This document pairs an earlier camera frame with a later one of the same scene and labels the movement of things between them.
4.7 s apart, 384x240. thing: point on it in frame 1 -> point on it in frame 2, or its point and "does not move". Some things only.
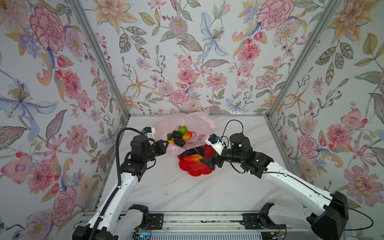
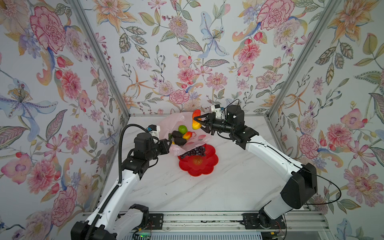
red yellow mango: x=187 y=135 does not move
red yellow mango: x=192 y=158 -> x=196 y=124
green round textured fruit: x=183 y=129 does not move
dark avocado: x=179 y=141 does not move
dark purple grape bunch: x=200 y=150 does not move
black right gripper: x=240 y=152 -> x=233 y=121
